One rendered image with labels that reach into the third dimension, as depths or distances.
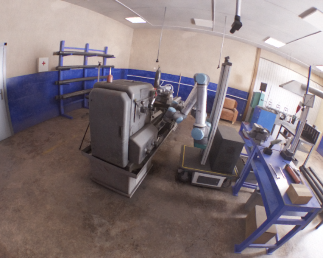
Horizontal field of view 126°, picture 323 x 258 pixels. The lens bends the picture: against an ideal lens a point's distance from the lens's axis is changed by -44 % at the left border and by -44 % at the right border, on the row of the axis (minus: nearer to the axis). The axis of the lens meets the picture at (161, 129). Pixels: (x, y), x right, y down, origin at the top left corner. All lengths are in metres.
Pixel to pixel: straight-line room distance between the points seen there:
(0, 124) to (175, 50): 6.62
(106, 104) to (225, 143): 1.50
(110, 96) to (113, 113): 0.16
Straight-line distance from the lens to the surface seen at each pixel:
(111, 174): 1.88
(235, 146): 2.05
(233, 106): 6.26
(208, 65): 6.49
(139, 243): 1.65
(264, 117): 2.83
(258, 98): 6.00
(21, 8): 4.29
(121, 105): 1.29
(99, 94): 1.43
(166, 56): 6.79
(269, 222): 1.46
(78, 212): 1.90
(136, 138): 1.51
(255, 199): 2.19
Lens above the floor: 1.54
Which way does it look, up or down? 23 degrees down
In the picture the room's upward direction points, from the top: 9 degrees clockwise
